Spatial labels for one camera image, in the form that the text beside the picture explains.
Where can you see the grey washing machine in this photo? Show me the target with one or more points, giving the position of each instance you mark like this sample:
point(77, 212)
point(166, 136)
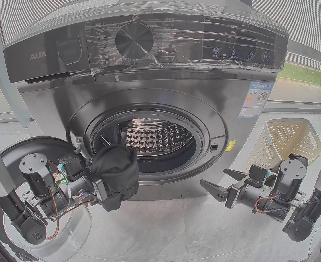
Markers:
point(176, 91)

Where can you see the washing machine door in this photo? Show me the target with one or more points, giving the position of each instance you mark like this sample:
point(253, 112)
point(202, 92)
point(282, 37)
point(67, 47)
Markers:
point(37, 143)

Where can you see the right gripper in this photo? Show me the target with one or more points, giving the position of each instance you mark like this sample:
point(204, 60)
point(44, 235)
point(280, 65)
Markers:
point(247, 196)

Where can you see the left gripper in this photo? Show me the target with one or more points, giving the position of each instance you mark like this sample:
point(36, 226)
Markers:
point(85, 188)

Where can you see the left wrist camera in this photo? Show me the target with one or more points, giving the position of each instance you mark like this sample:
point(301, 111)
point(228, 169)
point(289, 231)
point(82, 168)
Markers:
point(73, 168)

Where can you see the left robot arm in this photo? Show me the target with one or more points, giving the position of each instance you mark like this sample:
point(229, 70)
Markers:
point(36, 173)

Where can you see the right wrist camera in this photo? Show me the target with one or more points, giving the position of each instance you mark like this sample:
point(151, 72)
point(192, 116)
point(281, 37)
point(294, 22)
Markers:
point(258, 175)

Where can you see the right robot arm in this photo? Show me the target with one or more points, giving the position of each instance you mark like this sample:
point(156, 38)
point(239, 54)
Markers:
point(291, 179)

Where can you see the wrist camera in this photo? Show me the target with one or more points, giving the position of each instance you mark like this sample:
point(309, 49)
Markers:
point(73, 168)
point(258, 175)

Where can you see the cream laundry basket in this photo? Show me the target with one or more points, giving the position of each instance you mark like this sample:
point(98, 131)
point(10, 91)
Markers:
point(288, 138)

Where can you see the black garment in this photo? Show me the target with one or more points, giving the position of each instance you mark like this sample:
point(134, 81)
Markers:
point(116, 170)

